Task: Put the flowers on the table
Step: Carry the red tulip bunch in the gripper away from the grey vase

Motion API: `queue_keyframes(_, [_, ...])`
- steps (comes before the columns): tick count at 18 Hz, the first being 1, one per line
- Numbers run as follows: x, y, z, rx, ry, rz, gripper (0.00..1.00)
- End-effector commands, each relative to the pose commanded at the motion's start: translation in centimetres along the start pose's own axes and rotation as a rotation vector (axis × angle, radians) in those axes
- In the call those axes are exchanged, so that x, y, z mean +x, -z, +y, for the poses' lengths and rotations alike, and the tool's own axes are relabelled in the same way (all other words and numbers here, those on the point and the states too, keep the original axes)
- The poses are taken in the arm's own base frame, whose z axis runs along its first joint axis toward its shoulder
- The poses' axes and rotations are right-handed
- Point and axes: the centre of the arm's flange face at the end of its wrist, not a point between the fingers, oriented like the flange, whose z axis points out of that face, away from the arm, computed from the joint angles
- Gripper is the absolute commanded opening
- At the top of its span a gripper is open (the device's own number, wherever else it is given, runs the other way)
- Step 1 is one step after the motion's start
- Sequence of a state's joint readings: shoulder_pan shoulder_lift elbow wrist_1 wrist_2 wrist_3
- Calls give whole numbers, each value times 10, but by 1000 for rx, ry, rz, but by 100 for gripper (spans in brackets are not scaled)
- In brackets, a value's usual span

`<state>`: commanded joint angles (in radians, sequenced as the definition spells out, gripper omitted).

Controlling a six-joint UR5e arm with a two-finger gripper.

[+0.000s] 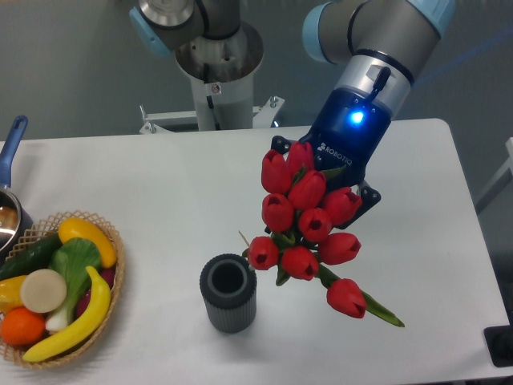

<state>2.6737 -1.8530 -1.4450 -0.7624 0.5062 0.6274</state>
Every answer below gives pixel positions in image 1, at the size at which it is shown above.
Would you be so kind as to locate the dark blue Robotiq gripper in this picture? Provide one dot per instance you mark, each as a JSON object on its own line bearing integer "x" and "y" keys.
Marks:
{"x": 345, "y": 135}

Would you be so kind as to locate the red tulip bouquet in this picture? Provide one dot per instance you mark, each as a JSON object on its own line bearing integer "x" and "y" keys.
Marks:
{"x": 300, "y": 216}

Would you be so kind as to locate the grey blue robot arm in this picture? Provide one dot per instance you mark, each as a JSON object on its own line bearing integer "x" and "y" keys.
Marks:
{"x": 383, "y": 46}

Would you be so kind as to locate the dark grey ribbed vase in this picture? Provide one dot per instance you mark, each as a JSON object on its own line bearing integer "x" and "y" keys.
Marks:
{"x": 229, "y": 289}

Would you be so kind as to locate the dark red radish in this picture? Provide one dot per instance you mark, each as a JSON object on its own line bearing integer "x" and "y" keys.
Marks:
{"x": 90, "y": 294}

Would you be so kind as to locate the black device at table edge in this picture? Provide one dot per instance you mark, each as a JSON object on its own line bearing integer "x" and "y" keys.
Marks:
{"x": 499, "y": 344}

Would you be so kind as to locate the yellow banana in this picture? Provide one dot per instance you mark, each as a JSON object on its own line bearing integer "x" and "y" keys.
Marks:
{"x": 85, "y": 325}

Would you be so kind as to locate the green bok choy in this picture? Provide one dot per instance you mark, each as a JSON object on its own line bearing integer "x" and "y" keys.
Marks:
{"x": 71, "y": 261}

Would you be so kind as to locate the woven wicker basket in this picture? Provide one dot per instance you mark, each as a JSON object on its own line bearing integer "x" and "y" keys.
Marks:
{"x": 45, "y": 228}

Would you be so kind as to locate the dark green cucumber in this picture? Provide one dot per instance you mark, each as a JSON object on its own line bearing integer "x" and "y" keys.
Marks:
{"x": 34, "y": 257}

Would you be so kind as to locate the round beige disc slice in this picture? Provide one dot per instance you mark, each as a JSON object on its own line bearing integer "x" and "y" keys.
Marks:
{"x": 43, "y": 291}

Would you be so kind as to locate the yellow bell pepper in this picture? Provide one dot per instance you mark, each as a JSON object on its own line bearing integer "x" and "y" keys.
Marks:
{"x": 10, "y": 293}

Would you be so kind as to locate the orange fruit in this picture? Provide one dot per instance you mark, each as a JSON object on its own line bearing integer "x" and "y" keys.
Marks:
{"x": 22, "y": 327}

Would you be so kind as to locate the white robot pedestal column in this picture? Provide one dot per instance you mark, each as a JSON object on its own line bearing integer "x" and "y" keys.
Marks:
{"x": 221, "y": 71}

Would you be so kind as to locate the white frame at right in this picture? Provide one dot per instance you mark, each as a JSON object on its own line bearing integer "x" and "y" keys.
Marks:
{"x": 497, "y": 183}

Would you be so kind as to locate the blue handled saucepan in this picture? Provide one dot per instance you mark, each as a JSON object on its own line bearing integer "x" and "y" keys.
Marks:
{"x": 14, "y": 218}

